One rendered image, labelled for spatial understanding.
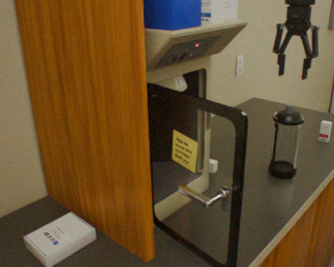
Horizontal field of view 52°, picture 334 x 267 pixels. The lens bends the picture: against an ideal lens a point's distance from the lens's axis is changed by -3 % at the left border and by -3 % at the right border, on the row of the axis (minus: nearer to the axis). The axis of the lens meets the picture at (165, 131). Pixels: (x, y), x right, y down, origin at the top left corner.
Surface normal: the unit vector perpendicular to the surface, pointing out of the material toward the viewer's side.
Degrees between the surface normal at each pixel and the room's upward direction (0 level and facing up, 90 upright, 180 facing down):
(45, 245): 0
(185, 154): 90
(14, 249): 0
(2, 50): 90
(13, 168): 90
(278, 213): 0
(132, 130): 90
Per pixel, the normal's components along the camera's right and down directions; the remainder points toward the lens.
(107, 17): -0.67, 0.30
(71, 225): -0.03, -0.92
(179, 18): 0.74, 0.24
